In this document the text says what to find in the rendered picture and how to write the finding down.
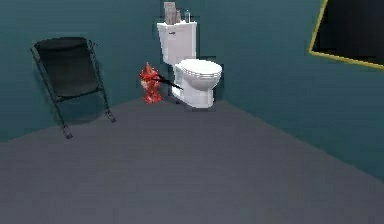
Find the yellow framed dark picture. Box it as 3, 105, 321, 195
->
308, 0, 384, 71

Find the white toilet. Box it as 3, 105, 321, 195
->
156, 20, 223, 110

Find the black garbage can on stilts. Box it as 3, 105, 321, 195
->
30, 36, 117, 140

